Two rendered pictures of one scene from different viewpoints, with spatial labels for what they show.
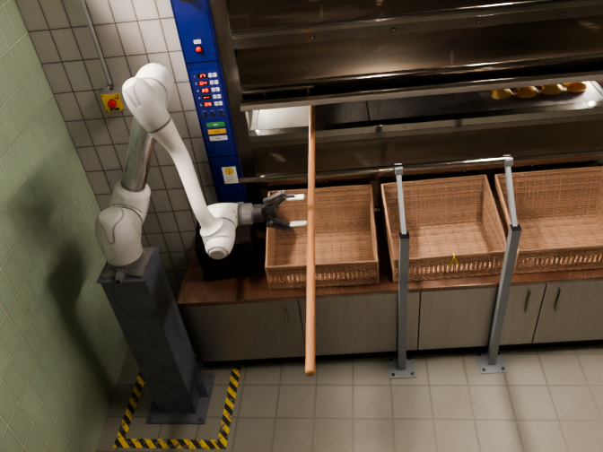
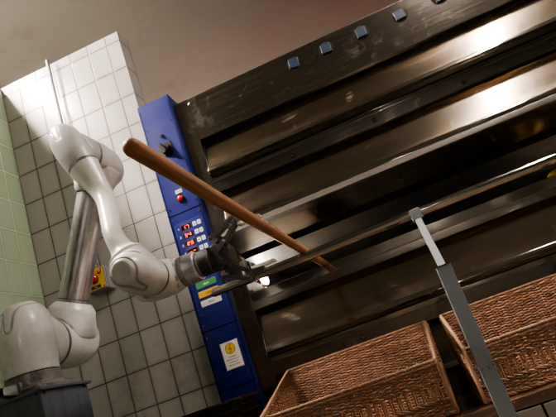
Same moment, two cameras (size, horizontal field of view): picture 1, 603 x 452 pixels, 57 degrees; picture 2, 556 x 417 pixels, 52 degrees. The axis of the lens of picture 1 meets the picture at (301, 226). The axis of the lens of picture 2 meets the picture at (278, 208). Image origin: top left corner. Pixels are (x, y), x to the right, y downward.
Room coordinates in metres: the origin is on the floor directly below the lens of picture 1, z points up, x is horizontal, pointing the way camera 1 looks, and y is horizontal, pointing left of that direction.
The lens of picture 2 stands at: (0.29, -0.21, 0.78)
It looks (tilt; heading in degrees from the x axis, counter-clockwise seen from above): 17 degrees up; 5
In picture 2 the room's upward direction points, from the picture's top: 19 degrees counter-clockwise
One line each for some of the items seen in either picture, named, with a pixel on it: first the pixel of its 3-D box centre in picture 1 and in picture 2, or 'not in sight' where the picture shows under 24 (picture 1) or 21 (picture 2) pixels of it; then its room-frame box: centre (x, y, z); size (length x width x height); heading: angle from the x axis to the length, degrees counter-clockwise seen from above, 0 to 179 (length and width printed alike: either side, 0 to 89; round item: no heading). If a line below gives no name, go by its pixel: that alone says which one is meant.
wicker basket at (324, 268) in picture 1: (321, 235); (357, 388); (2.21, -0.10, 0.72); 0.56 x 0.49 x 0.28; 84
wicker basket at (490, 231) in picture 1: (441, 226); (545, 323); (2.16, -0.70, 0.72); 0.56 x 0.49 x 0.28; 86
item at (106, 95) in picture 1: (114, 99); (98, 280); (2.52, 0.80, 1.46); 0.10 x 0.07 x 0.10; 85
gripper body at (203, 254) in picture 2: (264, 212); (214, 259); (1.84, 0.14, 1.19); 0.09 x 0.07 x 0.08; 84
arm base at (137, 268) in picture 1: (125, 262); (29, 385); (1.83, 0.77, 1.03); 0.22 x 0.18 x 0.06; 171
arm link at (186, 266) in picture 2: (247, 213); (192, 268); (1.85, 0.22, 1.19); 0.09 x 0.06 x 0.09; 174
